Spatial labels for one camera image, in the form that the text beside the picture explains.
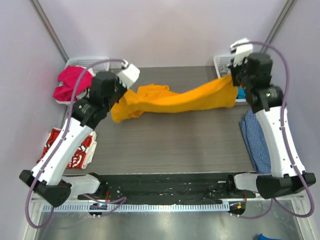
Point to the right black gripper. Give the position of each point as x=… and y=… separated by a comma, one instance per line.
x=236, y=75

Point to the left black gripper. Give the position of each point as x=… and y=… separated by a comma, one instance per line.
x=120, y=90

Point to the orange yellow t shirt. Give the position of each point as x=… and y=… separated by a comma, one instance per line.
x=153, y=98

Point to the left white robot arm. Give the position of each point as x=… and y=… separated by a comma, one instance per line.
x=46, y=178

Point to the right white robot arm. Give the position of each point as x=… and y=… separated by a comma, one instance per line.
x=287, y=171

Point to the blue t shirt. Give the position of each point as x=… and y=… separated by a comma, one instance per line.
x=240, y=93

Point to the left white plastic basket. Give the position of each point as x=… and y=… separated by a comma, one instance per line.
x=85, y=62

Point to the white plastic basket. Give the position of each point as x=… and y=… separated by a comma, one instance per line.
x=221, y=63
x=85, y=62

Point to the right white plastic basket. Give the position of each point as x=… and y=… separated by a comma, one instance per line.
x=221, y=63

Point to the pink t shirt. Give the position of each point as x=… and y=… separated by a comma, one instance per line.
x=68, y=78

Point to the blue checkered shirt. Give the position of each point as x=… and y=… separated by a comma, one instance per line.
x=255, y=143

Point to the red white printed t shirt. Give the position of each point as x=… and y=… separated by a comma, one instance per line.
x=83, y=155

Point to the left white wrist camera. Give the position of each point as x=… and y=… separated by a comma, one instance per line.
x=128, y=74

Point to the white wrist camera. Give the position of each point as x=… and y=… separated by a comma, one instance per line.
x=240, y=50
x=128, y=74

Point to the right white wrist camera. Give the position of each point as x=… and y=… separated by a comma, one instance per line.
x=240, y=50

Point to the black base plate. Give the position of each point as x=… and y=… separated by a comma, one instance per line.
x=170, y=188

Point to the white slotted cable duct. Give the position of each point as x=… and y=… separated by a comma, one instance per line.
x=132, y=208

